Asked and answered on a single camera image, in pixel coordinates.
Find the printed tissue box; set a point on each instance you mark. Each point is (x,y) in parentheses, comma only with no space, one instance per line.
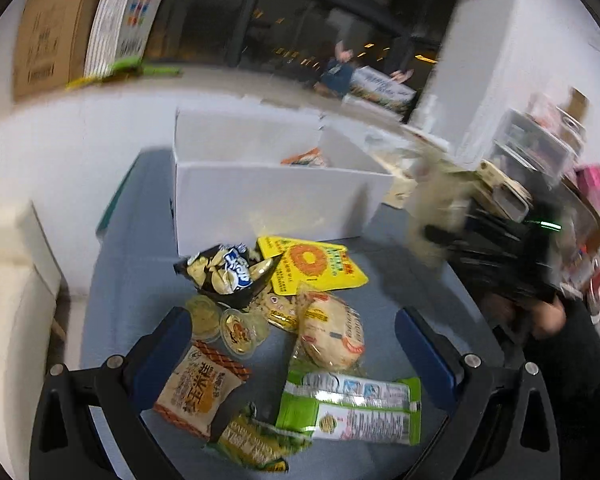
(380,90)

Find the person's right forearm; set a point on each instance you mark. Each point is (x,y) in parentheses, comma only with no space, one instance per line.
(575,360)

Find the clear plastic storage box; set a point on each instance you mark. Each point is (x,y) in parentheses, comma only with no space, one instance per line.
(540,142)

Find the green and yellow snack packet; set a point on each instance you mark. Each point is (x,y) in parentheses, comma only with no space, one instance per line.
(255,440)

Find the pile of green packets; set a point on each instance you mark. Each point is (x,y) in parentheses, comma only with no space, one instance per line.
(125,67)

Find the clear plastic bag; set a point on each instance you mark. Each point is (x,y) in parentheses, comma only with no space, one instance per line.
(405,170)

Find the cream sofa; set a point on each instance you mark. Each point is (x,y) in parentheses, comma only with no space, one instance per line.
(10,310)

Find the green and white snack packet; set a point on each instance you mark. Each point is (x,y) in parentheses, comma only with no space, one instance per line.
(350,407)

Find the white cardboard box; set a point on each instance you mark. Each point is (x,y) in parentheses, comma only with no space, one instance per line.
(260,205)

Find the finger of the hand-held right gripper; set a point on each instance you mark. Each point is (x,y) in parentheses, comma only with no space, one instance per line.
(450,239)

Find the rice cracker packet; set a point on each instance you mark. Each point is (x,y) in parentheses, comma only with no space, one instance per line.
(330,330)

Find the person's right hand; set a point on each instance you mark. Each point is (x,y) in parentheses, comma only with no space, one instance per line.
(547,317)

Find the brown cardboard box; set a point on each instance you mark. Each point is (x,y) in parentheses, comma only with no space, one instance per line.
(50,30)

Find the orange patterned corn snack packet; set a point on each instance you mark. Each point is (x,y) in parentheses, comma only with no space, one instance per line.
(197,390)

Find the beige snack packet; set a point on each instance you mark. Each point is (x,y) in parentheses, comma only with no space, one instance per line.
(437,200)

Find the clear jelly cup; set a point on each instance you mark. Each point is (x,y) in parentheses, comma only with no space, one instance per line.
(202,316)
(241,332)

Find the black snack bag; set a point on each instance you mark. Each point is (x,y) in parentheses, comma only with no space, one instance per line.
(220,270)

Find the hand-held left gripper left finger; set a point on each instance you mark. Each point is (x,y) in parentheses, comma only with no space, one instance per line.
(160,355)

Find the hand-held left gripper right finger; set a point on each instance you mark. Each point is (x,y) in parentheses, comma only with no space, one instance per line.
(426,360)

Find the small round cookie packet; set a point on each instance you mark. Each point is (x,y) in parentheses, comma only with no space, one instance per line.
(276,312)

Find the small blue box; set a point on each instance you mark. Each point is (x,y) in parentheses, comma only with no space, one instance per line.
(332,77)

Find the pink box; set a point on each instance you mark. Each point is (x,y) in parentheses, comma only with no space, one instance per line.
(594,182)

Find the dark window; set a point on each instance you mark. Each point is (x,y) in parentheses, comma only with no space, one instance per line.
(290,15)

